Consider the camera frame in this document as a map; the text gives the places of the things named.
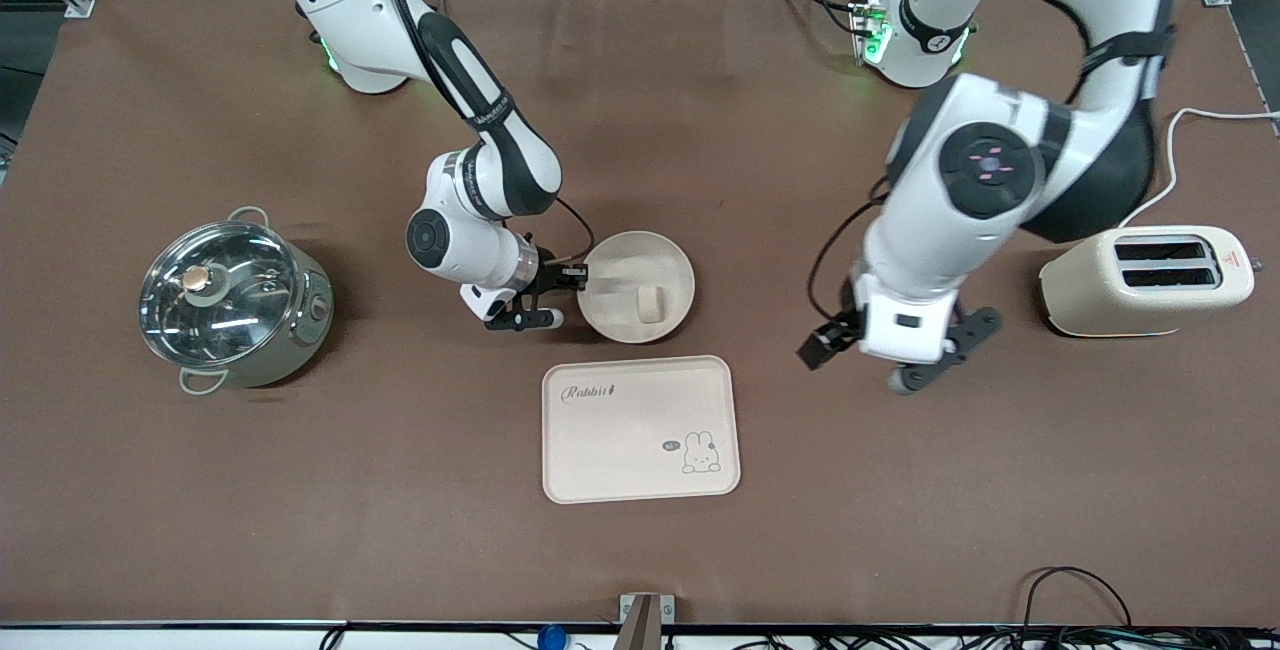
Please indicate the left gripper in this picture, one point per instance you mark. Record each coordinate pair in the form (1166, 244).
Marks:
(822, 343)

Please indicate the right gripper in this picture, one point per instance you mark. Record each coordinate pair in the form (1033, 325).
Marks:
(549, 276)

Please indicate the round cream plate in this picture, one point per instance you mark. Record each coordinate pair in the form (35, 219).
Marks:
(625, 260)

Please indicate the small cream bun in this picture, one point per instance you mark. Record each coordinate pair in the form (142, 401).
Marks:
(652, 304)

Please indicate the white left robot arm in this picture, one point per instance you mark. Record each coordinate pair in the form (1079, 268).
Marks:
(985, 170)

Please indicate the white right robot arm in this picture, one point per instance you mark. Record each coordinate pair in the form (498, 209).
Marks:
(480, 110)

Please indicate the cream rabbit print tray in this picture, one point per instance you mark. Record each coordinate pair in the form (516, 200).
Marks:
(620, 430)

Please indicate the brown table cover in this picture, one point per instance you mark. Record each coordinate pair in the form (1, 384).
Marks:
(800, 550)

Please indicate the pale green electric pot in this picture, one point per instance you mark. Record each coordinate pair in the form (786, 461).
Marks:
(315, 315)

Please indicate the cream two-slot toaster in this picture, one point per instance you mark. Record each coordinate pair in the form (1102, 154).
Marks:
(1110, 290)

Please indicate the glass pot lid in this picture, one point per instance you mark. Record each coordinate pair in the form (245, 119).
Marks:
(215, 300)

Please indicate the blue round knob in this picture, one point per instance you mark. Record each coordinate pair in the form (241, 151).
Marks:
(551, 638)

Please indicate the grey metal camera bracket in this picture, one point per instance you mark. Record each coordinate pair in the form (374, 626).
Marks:
(646, 620)

